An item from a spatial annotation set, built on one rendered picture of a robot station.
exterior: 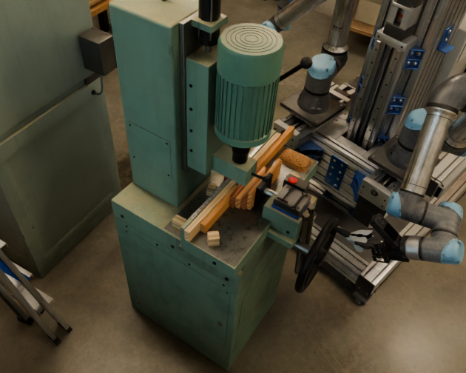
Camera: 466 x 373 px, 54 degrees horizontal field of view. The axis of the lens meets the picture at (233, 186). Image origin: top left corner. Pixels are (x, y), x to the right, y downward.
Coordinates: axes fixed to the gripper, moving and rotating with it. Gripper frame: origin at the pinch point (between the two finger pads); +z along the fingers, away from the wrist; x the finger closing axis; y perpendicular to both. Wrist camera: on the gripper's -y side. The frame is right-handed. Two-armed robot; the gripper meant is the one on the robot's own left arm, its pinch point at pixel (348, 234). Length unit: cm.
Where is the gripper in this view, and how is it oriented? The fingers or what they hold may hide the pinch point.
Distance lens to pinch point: 162.4
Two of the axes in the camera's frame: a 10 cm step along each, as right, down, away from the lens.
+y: 3.8, 8.0, 4.6
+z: -7.5, -0.3, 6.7
